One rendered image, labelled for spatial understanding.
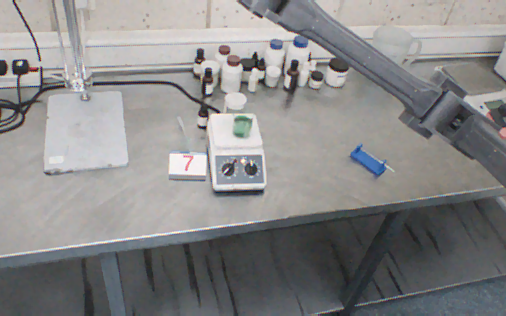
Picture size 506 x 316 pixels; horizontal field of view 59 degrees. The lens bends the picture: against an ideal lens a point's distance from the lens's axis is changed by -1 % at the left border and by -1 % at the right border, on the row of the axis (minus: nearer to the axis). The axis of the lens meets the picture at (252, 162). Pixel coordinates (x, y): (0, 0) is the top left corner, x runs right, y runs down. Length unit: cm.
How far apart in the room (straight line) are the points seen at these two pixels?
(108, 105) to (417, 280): 134
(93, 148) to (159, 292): 70
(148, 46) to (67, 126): 36
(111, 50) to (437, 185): 101
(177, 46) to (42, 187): 60
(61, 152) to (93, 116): 15
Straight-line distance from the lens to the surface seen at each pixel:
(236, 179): 108
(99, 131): 124
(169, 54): 146
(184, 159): 113
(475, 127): 84
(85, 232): 104
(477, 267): 213
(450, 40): 187
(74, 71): 116
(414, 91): 82
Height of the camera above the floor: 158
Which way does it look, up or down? 45 degrees down
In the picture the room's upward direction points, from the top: 10 degrees clockwise
